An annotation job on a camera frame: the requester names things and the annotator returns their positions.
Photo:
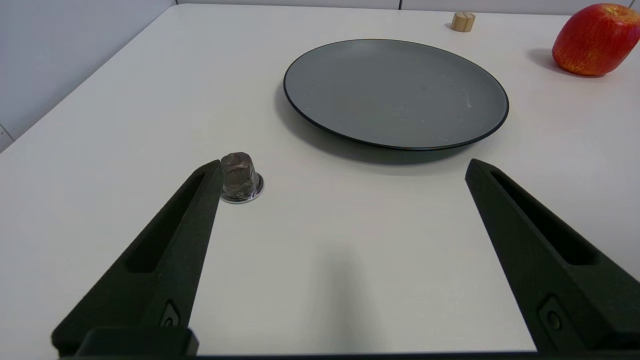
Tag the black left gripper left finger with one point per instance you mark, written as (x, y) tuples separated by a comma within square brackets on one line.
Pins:
[(155, 260)]

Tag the round grey plate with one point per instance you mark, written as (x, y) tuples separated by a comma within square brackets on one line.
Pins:
[(395, 92)]

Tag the brown coffee capsule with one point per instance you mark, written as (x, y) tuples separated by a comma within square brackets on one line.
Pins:
[(239, 177)]

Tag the red apple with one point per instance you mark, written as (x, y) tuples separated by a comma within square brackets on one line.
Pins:
[(595, 42)]

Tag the small wooden slotted cylinder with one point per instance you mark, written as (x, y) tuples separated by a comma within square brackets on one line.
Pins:
[(462, 22)]

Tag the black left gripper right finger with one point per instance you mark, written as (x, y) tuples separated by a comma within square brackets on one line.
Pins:
[(550, 260)]

